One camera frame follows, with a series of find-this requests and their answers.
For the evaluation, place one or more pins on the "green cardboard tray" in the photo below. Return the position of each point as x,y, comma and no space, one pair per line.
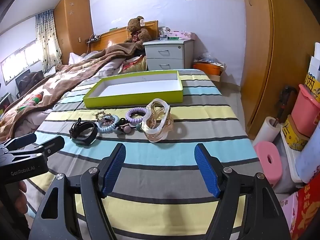
140,87

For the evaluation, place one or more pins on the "large wooden wardrobe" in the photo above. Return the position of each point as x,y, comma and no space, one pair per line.
282,42

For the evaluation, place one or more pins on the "window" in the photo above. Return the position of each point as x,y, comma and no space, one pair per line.
20,60

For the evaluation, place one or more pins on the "orange box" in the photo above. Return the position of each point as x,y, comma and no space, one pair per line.
207,68

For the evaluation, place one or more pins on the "pink floral box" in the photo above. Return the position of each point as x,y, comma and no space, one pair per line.
181,34

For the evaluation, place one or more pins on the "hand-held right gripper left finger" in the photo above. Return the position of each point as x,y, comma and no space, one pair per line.
115,170

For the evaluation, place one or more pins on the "large white cylinder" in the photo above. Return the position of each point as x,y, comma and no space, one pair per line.
308,157

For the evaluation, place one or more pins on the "white pearl hair claw clip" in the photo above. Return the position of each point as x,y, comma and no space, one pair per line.
151,130

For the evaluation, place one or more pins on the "dark red tool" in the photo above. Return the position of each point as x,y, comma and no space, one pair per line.
287,102

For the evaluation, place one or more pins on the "black wristband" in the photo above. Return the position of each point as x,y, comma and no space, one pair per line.
87,141

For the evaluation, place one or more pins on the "yellow floral packet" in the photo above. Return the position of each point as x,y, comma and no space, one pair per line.
312,86

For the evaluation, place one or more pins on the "small bottles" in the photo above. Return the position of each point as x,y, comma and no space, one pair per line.
163,33

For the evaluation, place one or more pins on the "pink bucket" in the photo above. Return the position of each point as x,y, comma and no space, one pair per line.
305,112

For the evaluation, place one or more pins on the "yellow tin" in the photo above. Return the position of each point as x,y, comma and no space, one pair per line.
293,136

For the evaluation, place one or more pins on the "white nightstand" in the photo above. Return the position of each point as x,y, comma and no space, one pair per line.
165,55

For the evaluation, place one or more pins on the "white boxes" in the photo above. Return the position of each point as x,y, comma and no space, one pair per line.
315,62

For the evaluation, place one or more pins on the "pink stool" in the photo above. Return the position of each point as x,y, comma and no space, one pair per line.
267,160

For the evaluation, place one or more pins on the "person's left hand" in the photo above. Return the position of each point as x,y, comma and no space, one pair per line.
23,197

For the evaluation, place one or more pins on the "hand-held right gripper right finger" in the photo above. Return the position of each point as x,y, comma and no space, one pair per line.
205,170

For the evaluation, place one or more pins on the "white paper roll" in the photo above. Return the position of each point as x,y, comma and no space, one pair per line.
266,131

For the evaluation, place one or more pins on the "brown blanket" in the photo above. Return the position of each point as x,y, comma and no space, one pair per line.
62,80

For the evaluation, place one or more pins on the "brown teddy bear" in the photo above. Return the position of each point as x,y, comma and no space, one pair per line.
136,30

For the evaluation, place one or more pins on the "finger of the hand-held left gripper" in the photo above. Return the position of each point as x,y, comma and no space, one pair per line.
51,145
17,141

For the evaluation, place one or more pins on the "wooden headboard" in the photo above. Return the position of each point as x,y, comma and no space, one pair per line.
110,38

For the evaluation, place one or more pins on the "red gift bag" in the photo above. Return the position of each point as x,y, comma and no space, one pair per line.
307,212

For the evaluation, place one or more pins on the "power strip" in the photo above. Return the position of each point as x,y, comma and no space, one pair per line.
93,38

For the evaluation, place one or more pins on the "dotted curtain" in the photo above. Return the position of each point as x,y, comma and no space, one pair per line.
48,40

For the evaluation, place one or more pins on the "tall wooden cabinet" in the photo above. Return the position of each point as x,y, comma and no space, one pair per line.
75,25

